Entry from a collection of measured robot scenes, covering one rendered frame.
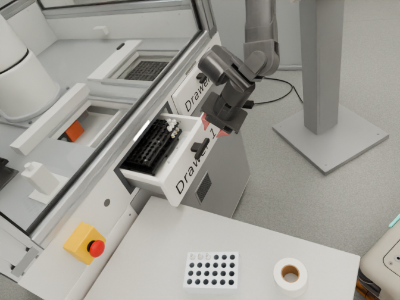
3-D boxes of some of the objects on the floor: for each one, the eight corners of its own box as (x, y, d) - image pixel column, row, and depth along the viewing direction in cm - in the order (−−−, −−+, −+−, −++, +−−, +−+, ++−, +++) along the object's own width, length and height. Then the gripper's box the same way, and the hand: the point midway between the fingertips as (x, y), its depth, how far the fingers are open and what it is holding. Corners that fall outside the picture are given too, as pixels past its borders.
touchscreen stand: (388, 137, 181) (433, -66, 111) (325, 175, 174) (330, -15, 104) (327, 99, 217) (331, -73, 146) (272, 130, 210) (249, -36, 140)
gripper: (207, 93, 67) (188, 131, 80) (248, 118, 67) (222, 152, 80) (219, 74, 70) (200, 113, 83) (258, 98, 70) (233, 133, 84)
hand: (212, 130), depth 81 cm, fingers open, 3 cm apart
